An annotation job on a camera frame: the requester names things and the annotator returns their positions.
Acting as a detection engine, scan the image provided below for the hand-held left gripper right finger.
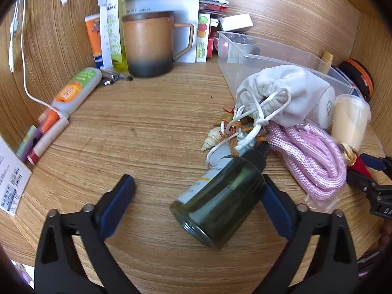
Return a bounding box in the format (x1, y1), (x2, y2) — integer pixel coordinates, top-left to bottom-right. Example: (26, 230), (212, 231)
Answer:
(260, 174), (359, 294)

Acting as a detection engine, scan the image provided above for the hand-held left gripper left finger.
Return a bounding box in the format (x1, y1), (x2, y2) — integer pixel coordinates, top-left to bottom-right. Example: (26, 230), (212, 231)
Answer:
(34, 174), (137, 294)

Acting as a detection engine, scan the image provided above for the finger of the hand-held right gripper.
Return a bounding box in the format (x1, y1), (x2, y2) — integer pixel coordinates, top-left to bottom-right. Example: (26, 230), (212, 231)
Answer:
(359, 153), (392, 172)
(346, 170), (392, 201)

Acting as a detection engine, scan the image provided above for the red and gold charm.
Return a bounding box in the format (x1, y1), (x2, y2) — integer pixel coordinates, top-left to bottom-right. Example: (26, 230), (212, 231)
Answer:
(340, 142), (372, 180)

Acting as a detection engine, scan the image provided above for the cream plastic jar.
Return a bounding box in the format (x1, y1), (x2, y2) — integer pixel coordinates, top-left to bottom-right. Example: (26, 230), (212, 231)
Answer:
(331, 94), (372, 154)

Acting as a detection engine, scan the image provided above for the dark green bottle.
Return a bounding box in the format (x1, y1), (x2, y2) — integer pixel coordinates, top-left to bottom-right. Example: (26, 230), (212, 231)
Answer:
(169, 143), (271, 249)

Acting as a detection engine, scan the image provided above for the white drawstring pouch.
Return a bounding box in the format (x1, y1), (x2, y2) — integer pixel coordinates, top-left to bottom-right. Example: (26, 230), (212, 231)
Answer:
(206, 66), (331, 169)

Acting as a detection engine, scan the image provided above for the clear plastic bin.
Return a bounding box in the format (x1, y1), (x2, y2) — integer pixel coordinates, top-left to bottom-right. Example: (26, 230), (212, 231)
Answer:
(217, 31), (356, 98)

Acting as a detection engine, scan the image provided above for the wooden desktop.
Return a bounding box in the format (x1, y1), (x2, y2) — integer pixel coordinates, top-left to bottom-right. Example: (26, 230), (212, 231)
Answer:
(0, 57), (389, 294)

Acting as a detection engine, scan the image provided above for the black case with orange zipper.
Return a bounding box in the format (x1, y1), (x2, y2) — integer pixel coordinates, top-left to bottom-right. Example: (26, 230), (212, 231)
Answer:
(338, 59), (375, 103)

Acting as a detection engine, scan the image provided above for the blue patchwork pouch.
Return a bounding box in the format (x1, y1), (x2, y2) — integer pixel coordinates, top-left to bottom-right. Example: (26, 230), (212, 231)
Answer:
(330, 66), (366, 100)

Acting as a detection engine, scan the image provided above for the white and red stick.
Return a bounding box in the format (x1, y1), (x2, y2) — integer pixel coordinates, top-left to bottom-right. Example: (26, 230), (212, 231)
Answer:
(27, 118), (69, 164)

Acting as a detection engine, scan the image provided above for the small seashell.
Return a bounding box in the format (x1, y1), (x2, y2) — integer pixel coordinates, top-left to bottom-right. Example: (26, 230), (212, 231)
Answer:
(200, 127), (222, 151)

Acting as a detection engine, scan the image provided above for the white label sheet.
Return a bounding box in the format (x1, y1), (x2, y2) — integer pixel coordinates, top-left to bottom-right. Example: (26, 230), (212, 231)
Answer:
(0, 136), (33, 218)

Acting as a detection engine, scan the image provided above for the green and purple stick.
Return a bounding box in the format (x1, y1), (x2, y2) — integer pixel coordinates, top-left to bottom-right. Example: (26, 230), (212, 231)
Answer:
(15, 125), (43, 157)

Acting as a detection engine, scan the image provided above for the yellow tube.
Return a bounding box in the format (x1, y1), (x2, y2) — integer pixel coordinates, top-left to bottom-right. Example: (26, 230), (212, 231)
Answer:
(318, 51), (334, 74)

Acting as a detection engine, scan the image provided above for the white tube with green-orange label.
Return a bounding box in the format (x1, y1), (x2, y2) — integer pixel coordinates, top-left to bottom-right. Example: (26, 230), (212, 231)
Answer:
(37, 67), (102, 135)

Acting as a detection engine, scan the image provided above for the black and silver pen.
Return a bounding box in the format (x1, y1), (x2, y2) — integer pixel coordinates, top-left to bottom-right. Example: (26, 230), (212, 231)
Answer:
(101, 68), (134, 82)

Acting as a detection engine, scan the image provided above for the brown ceramic mug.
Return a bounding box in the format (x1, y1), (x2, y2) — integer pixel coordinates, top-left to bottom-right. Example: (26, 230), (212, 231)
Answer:
(122, 11), (195, 78)

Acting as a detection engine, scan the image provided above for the clear small bowl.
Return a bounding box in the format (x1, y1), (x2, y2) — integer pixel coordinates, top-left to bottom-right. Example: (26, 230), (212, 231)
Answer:
(228, 34), (258, 54)

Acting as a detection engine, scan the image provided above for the yellow-green spray bottle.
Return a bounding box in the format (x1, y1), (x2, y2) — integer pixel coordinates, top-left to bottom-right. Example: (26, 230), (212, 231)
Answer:
(106, 0), (129, 72)

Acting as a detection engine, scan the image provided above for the orange tube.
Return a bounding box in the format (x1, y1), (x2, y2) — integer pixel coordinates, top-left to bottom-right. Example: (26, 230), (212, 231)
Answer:
(85, 14), (105, 69)

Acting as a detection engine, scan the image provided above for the fruit print candy pack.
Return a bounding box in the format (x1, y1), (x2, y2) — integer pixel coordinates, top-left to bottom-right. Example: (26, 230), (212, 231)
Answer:
(196, 13), (212, 63)

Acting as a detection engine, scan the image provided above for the small white box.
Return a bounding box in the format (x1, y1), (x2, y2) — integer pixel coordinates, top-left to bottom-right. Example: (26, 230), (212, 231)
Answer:
(219, 14), (254, 32)

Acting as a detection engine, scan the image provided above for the stack of books and papers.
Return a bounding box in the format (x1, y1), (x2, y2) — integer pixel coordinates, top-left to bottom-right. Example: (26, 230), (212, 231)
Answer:
(198, 0), (230, 19)

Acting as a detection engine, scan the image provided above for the pink rope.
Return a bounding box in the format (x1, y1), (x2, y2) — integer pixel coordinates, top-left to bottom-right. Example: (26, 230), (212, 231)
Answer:
(266, 122), (348, 203)

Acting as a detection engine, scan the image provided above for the gourd charm with red cord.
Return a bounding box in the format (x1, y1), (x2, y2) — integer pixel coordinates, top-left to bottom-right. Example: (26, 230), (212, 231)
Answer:
(214, 107), (264, 160)

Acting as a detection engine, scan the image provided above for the white charging cable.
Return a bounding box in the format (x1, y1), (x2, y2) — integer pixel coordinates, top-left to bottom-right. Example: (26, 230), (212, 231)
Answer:
(9, 0), (69, 120)

